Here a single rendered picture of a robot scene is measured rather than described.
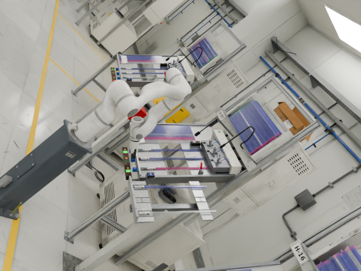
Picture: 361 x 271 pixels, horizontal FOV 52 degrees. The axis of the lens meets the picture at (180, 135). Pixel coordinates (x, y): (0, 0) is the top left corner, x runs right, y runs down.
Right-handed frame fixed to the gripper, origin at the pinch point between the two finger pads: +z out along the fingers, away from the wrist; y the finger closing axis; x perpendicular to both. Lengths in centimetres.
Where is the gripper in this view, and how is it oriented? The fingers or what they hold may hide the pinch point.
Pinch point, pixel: (133, 155)
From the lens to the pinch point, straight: 269.0
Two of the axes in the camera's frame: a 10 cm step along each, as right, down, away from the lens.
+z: -1.6, 8.2, 5.5
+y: 2.1, 5.7, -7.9
